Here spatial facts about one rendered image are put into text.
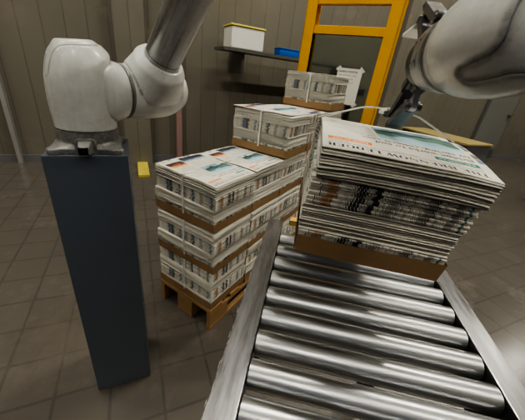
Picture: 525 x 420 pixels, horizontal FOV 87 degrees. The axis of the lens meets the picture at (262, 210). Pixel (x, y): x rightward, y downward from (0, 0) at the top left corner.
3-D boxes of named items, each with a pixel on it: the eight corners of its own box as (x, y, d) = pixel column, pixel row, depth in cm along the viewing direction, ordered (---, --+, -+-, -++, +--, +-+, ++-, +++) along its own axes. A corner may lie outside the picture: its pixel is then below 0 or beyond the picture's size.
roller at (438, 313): (265, 280, 69) (263, 291, 72) (462, 323, 64) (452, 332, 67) (268, 264, 73) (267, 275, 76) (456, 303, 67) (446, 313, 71)
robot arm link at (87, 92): (42, 122, 77) (22, 30, 67) (109, 119, 90) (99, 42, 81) (67, 135, 69) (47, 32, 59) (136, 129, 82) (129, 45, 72)
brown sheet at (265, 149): (231, 143, 169) (232, 137, 167) (256, 137, 192) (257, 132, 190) (285, 158, 153) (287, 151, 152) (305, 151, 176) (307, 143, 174)
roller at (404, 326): (263, 284, 65) (259, 306, 64) (474, 330, 60) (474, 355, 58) (264, 284, 70) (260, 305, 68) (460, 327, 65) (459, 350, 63)
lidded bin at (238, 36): (253, 52, 345) (255, 31, 334) (263, 52, 318) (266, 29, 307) (222, 47, 328) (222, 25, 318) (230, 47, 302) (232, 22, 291)
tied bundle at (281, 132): (230, 145, 170) (233, 105, 159) (256, 138, 193) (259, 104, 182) (284, 160, 154) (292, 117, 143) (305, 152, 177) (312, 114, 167)
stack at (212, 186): (160, 297, 162) (152, 161, 125) (264, 225, 254) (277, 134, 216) (209, 331, 146) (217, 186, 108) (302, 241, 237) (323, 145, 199)
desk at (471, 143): (412, 161, 557) (425, 127, 527) (474, 184, 457) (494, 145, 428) (389, 161, 532) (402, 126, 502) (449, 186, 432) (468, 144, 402)
